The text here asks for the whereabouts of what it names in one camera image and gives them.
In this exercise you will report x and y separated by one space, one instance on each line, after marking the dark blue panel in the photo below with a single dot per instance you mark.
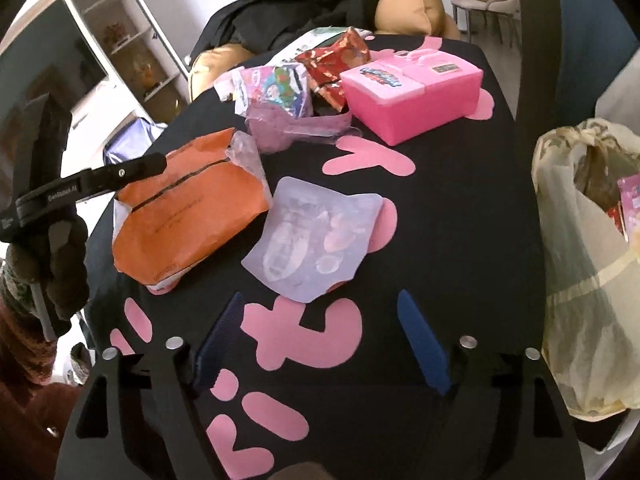
590 35

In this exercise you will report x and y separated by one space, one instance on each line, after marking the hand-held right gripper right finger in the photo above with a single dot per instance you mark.
425 345

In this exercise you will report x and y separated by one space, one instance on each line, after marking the pink toy box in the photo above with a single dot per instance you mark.
410 105

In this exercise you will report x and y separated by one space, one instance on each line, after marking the clear plastic blister pack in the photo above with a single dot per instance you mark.
310 240

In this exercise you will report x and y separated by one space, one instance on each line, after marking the television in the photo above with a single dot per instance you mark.
50 70

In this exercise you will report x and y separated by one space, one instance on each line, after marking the grey chair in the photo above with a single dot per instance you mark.
480 5

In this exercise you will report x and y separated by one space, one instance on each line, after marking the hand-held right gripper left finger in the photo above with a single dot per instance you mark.
220 340

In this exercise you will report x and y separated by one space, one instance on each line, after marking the pink packet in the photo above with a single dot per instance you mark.
630 205

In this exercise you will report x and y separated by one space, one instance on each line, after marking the beige plastic bag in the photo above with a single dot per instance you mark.
575 280

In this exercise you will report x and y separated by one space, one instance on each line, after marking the orange packet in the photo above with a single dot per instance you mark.
190 210

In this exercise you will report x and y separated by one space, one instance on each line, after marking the white paper leaflet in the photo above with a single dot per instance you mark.
310 42

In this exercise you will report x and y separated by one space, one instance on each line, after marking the white cloth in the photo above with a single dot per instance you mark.
620 100

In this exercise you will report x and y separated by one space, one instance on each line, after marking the clear plastic wrapper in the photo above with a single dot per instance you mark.
247 160

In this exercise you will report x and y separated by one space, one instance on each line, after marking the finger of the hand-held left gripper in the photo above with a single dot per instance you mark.
125 172

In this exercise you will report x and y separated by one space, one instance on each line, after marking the purple cloth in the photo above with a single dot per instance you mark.
130 140

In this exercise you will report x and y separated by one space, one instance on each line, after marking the person's left hand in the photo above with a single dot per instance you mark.
60 265

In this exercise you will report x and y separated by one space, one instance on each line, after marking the colourful cartoon snack packet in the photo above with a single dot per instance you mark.
275 87

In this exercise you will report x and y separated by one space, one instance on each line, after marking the black clothing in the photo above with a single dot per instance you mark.
300 5

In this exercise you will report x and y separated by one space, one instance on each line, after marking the purple plastic tray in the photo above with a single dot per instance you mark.
295 132

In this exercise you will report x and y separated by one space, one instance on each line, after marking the red snack wrapper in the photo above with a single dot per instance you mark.
330 65

